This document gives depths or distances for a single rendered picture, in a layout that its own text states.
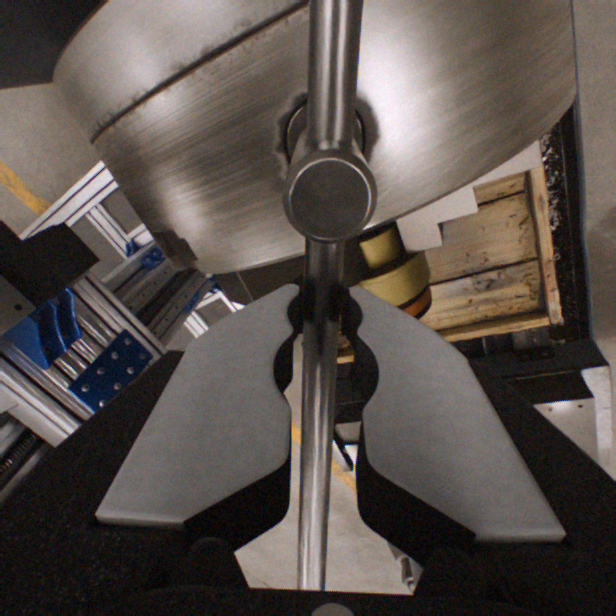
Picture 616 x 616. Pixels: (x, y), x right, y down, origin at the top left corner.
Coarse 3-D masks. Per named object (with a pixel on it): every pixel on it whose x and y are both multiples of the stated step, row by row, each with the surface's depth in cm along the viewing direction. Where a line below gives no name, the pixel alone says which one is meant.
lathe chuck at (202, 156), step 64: (384, 0) 14; (448, 0) 14; (512, 0) 16; (256, 64) 15; (384, 64) 15; (448, 64) 15; (512, 64) 16; (128, 128) 18; (192, 128) 17; (256, 128) 16; (384, 128) 16; (448, 128) 16; (512, 128) 18; (128, 192) 23; (192, 192) 19; (256, 192) 18; (384, 192) 17; (448, 192) 18; (256, 256) 20
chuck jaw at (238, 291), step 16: (176, 240) 24; (352, 240) 31; (192, 256) 24; (304, 256) 28; (352, 256) 31; (240, 272) 25; (256, 272) 25; (272, 272) 26; (288, 272) 27; (352, 272) 31; (368, 272) 32; (224, 288) 28; (240, 288) 26; (256, 288) 26; (272, 288) 26
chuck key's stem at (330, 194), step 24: (312, 144) 9; (336, 144) 9; (312, 168) 8; (336, 168) 8; (360, 168) 8; (288, 192) 9; (312, 192) 9; (336, 192) 9; (360, 192) 9; (288, 216) 9; (312, 216) 9; (336, 216) 9; (360, 216) 9; (312, 240) 9; (336, 240) 9
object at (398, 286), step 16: (368, 240) 31; (384, 240) 32; (400, 240) 33; (368, 256) 32; (384, 256) 32; (400, 256) 33; (416, 256) 32; (384, 272) 31; (400, 272) 31; (416, 272) 33; (368, 288) 33; (384, 288) 32; (400, 288) 33; (416, 288) 33; (400, 304) 34; (416, 304) 34
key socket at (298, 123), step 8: (304, 104) 15; (296, 112) 16; (304, 112) 16; (296, 120) 16; (304, 120) 16; (288, 128) 16; (296, 128) 16; (304, 128) 16; (360, 128) 16; (288, 136) 16; (296, 136) 16; (360, 136) 16; (288, 144) 16; (360, 144) 16; (288, 152) 16
